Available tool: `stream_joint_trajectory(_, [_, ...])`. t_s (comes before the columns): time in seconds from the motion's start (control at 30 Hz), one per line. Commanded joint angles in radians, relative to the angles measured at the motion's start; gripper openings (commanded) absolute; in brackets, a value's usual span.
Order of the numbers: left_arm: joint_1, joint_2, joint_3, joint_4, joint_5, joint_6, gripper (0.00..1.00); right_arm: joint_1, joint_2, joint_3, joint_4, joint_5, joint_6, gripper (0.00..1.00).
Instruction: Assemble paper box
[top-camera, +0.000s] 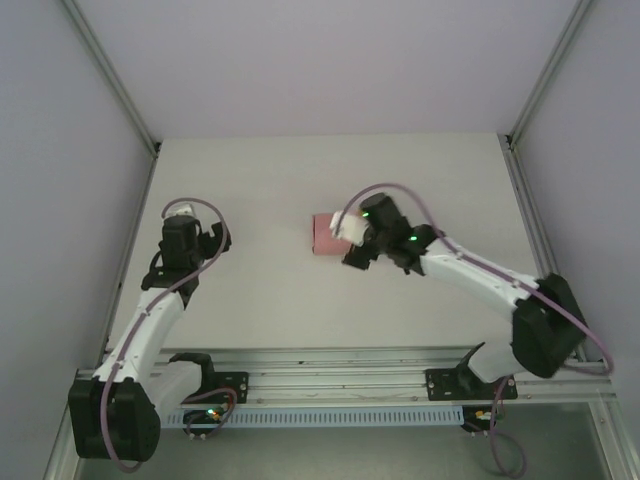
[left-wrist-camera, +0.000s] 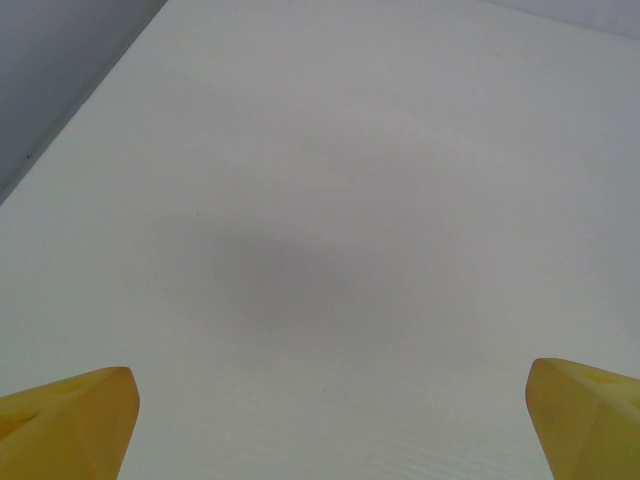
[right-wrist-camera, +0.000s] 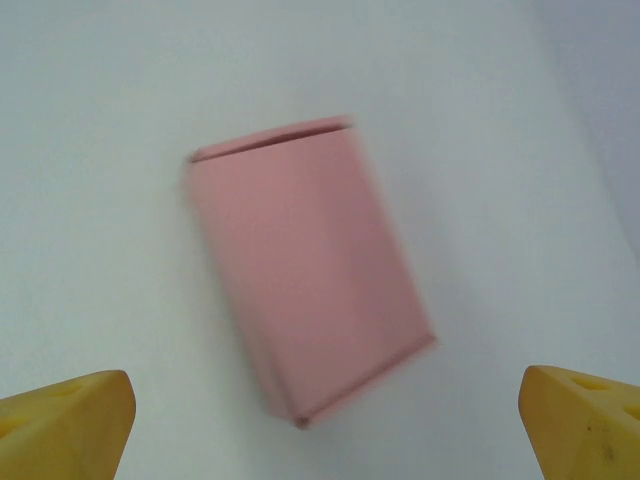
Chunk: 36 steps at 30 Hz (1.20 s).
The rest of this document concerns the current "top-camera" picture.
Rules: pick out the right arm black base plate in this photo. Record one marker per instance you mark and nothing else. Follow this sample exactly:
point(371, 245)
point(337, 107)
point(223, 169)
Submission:
point(440, 385)

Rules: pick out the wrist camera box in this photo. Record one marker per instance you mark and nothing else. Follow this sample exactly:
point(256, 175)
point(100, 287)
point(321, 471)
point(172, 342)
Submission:
point(352, 227)
point(180, 210)

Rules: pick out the aluminium side rail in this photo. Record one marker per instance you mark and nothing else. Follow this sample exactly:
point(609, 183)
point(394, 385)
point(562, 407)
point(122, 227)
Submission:
point(131, 250)
point(529, 200)

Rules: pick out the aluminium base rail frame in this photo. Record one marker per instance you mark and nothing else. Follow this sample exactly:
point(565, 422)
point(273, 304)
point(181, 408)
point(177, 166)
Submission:
point(325, 372)

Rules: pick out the pink paper box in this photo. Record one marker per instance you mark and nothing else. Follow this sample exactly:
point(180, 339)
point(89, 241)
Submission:
point(322, 235)

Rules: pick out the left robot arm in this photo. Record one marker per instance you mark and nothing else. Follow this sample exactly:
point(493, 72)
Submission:
point(135, 425)

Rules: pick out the right aluminium upright post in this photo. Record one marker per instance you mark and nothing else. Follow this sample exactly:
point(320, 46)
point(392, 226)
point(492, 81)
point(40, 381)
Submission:
point(546, 75)

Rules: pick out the grey metal lower panel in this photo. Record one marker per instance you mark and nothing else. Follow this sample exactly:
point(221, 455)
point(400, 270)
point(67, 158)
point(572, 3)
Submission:
point(325, 455)

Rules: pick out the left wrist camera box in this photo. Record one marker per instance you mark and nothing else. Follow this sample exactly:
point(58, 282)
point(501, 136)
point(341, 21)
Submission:
point(180, 210)

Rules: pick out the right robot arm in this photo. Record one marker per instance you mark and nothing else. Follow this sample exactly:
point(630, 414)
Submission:
point(545, 335)

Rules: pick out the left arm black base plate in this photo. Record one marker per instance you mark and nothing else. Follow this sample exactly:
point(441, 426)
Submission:
point(235, 387)

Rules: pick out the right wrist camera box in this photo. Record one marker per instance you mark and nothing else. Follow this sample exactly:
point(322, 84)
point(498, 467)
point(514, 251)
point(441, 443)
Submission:
point(352, 227)

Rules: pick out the left aluminium side rail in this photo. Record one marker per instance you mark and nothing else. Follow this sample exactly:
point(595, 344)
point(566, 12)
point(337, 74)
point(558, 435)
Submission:
point(131, 250)

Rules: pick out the aluminium upright post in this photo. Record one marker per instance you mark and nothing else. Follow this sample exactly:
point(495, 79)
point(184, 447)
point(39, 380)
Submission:
point(546, 75)
point(113, 75)

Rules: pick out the right aluminium side rail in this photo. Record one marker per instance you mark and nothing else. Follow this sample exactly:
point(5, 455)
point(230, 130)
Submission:
point(529, 200)

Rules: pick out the left aluminium upright post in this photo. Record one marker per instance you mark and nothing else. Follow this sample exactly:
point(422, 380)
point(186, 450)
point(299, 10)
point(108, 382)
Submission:
point(113, 75)

